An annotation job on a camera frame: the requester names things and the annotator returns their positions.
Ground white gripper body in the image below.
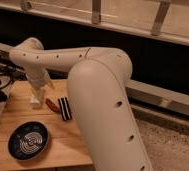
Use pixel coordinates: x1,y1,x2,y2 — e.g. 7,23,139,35
27,73,54,100

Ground white plastic bottle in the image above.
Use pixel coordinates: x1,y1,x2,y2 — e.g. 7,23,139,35
30,89,44,109

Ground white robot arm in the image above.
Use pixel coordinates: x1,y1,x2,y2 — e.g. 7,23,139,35
9,38,153,171

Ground dark ceramic bowl spiral pattern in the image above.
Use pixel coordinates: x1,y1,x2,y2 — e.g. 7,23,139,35
8,121,49,161

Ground red brown small object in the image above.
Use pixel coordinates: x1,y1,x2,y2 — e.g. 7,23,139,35
45,98,60,113

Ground black white striped block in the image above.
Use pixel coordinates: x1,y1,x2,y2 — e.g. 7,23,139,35
58,97,72,121

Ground wooden table board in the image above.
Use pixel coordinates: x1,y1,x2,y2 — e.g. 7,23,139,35
0,81,92,171

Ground metal window rail frame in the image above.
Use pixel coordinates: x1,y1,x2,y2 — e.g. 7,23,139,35
0,0,189,46

